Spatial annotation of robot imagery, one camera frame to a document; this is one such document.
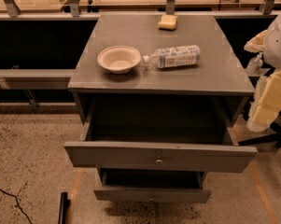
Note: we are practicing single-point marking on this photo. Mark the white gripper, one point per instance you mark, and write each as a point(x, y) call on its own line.
point(278, 46)

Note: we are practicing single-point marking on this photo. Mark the clear plastic water bottle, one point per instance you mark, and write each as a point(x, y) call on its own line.
point(173, 57)

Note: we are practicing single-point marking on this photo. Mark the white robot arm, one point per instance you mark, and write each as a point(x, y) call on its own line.
point(272, 44)

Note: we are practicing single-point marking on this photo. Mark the grey open top drawer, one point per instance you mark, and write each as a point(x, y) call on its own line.
point(189, 133)

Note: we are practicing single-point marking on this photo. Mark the grey open drawer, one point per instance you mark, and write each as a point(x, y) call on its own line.
point(123, 185)
point(189, 133)

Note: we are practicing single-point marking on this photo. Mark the grey wooden drawer cabinet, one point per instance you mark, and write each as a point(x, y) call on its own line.
point(218, 74)

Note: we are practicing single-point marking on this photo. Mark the grey open lower drawer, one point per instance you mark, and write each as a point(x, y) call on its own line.
point(123, 185)

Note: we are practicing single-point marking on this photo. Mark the black chair base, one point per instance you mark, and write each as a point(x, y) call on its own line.
point(274, 137)

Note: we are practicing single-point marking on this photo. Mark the yellow sponge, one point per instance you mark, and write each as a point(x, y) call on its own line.
point(168, 22)

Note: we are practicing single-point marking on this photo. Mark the white paper bowl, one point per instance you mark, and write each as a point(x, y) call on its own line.
point(119, 59)

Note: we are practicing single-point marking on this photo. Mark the black bar on floor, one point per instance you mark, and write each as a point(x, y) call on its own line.
point(63, 208)

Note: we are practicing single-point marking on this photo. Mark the grey metal rail frame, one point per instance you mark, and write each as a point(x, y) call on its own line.
point(53, 14)

